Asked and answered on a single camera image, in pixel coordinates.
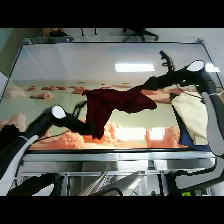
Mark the dark red T-shirt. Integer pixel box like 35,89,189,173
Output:
81,86,158,140

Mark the cream garment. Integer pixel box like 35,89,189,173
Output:
170,92,209,146

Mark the blue garment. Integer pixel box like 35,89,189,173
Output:
171,103,212,153

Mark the black office chair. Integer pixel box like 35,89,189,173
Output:
121,27,160,43

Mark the black cable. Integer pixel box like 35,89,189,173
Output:
72,101,88,120

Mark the silver frame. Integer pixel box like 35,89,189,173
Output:
14,35,224,197

